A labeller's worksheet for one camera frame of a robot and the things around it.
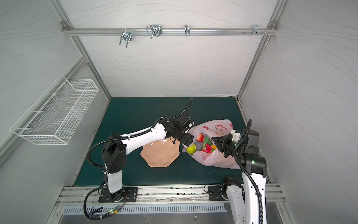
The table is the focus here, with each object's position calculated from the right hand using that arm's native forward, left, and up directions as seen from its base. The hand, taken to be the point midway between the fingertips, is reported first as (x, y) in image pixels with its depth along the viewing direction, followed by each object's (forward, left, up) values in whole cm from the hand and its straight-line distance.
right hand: (212, 138), depth 68 cm
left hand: (+6, +13, -13) cm, 20 cm away
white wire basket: (+4, +79, +9) cm, 80 cm away
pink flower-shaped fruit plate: (+1, +29, -24) cm, 38 cm away
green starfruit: (+2, +9, -20) cm, 22 cm away
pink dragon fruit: (+3, 0, -16) cm, 16 cm away
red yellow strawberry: (+11, +4, -20) cm, 23 cm away
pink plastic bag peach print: (+11, -2, -9) cm, 14 cm away
